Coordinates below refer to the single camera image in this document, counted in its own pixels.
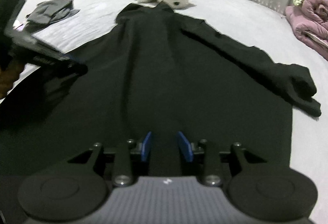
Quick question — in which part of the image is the black t-shirt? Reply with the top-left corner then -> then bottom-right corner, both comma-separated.
1,4 -> 321,176

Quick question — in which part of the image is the grey folded garment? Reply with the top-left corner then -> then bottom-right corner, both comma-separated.
26,0 -> 80,25

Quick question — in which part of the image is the pink rolled quilt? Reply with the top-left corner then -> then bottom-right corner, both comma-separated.
285,0 -> 327,59

